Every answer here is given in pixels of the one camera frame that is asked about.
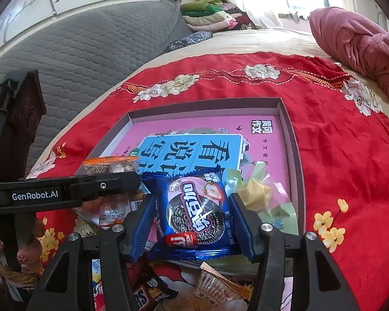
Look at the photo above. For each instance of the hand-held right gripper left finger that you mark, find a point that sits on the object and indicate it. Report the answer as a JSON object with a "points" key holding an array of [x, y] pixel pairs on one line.
{"points": [[142, 223]]}

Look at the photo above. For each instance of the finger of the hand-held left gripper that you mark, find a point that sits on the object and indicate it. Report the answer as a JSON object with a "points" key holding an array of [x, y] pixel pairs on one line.
{"points": [[103, 186]]}

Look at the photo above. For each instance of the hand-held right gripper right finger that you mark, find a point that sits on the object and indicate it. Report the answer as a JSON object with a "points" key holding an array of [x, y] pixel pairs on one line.
{"points": [[243, 226]]}

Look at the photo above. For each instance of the clear cake packet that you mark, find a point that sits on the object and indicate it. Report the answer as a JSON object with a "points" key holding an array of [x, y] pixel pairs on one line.
{"points": [[110, 167]]}

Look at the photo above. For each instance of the green transparent snack packet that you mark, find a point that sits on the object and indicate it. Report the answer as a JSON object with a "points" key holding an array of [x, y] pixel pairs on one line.
{"points": [[278, 210]]}

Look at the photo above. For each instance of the blue cookie packet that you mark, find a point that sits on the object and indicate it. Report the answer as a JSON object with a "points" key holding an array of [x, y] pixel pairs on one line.
{"points": [[194, 213]]}

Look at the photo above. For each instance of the beige small snack packet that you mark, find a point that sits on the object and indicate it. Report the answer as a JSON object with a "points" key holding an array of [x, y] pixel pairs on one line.
{"points": [[220, 288]]}

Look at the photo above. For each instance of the brown chocolate bar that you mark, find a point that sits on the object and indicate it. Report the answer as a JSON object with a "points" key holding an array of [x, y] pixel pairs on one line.
{"points": [[149, 294]]}

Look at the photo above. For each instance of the red candy packet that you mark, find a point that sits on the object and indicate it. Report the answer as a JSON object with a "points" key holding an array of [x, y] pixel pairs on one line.
{"points": [[98, 281]]}

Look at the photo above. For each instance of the grey cardboard box tray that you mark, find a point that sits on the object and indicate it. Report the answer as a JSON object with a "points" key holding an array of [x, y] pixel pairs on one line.
{"points": [[291, 155]]}

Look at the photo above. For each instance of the person's left hand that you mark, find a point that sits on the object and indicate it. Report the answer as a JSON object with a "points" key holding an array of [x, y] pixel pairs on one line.
{"points": [[30, 249]]}

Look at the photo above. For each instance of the pink book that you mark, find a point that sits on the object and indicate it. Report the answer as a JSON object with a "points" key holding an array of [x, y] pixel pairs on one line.
{"points": [[262, 155]]}

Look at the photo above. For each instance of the red floral blanket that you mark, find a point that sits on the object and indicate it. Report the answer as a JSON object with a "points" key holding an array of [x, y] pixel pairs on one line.
{"points": [[343, 168]]}

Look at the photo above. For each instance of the grey quilted headboard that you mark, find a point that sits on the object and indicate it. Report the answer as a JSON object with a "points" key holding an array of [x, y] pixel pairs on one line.
{"points": [[100, 55]]}

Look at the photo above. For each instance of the dark patterned cloth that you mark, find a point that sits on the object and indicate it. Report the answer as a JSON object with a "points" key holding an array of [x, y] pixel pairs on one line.
{"points": [[191, 40]]}

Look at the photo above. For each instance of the beige bed sheet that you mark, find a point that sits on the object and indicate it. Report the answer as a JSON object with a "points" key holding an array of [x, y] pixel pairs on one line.
{"points": [[262, 42]]}

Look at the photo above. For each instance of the stack of folded clothes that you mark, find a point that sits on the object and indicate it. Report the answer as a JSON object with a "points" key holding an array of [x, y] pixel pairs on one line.
{"points": [[214, 14]]}

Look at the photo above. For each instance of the pink quilt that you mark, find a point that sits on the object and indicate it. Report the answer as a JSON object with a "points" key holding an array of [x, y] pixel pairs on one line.
{"points": [[353, 45]]}

